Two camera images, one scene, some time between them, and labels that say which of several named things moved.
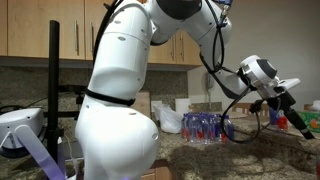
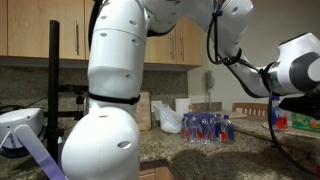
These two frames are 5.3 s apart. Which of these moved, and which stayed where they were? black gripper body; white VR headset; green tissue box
Moved: black gripper body
Stayed: green tissue box; white VR headset
